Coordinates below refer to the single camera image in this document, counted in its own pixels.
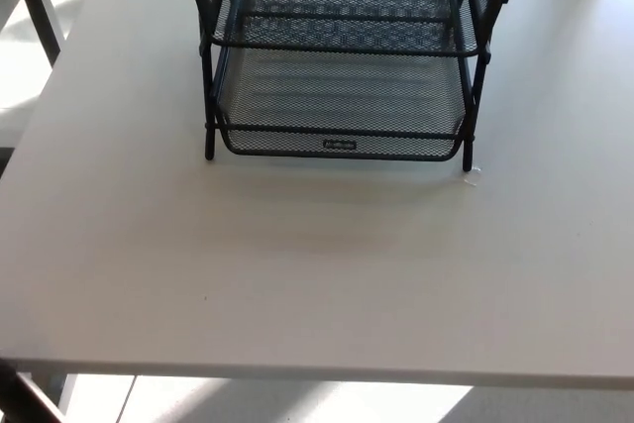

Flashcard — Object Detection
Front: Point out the white desk leg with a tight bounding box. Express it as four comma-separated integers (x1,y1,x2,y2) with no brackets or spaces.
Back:
49,371,81,419

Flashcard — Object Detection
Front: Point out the black mesh tray with label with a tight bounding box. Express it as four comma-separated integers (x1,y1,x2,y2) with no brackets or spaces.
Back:
212,41,479,162

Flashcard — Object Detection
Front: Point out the white side table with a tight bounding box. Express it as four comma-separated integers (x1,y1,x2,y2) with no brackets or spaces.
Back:
0,0,68,67

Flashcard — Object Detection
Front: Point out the dark metal bar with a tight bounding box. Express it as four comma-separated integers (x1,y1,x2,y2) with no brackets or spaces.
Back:
0,356,66,423

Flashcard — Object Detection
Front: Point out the black metal organizer frame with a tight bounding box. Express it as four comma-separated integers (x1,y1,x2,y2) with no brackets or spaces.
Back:
186,0,511,174

